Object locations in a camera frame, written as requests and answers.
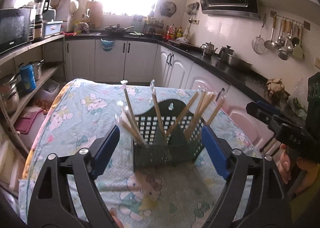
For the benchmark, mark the blender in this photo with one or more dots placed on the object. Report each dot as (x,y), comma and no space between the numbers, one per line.
(41,7)

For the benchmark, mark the wooden shelf unit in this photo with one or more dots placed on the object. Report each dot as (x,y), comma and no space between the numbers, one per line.
(42,71)

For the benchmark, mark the dark green utensil basket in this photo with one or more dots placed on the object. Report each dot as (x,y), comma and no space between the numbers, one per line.
(155,154)

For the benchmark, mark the right hand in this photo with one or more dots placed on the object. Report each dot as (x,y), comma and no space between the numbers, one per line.
(309,166)

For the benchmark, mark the blue hanging cabinet bin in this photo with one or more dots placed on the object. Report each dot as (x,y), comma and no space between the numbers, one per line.
(107,45)

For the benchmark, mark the floral Hello Kitty tablecloth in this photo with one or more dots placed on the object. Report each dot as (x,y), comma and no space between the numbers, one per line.
(168,196)

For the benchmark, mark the black frying pan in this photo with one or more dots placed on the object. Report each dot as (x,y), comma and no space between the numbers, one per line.
(115,30)

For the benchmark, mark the steel pot on counter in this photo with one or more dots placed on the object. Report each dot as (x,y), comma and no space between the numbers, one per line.
(226,56)

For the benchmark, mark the steel kettle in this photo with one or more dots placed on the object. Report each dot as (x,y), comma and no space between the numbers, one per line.
(208,49)

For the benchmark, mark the blue plastic box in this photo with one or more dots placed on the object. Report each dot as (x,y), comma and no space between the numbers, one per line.
(51,28)

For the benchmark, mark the hanging ladle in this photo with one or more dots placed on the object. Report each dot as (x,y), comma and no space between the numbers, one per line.
(269,44)

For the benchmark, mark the small wall fan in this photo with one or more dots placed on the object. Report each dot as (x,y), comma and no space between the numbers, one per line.
(168,9)

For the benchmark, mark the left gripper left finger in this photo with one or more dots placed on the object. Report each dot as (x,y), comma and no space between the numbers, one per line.
(51,203)

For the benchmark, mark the steel pot on shelf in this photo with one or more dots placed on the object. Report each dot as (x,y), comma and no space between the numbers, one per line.
(9,93)

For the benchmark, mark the blue canister on shelf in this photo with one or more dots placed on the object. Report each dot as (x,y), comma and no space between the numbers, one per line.
(27,77)

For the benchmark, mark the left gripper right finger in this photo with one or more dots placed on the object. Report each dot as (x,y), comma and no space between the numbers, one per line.
(267,205)

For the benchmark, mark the hanging strainer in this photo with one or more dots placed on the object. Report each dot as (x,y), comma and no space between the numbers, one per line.
(258,42)

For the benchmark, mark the black microwave oven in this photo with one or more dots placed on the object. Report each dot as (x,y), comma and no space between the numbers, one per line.
(17,27)

